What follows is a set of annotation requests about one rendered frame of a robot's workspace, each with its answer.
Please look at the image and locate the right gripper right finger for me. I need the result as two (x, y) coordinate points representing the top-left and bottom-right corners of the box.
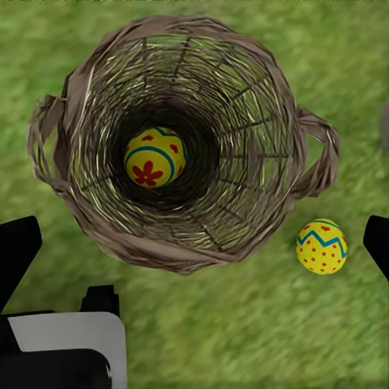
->
(363, 215), (389, 281)

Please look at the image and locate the easter egg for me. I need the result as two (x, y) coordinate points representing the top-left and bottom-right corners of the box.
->
(122, 127), (188, 189)
(296, 219), (347, 275)

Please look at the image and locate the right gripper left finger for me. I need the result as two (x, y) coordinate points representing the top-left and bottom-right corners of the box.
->
(0, 216), (42, 314)

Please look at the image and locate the wicker basket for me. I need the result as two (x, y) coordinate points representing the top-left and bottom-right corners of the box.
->
(26, 14), (341, 276)

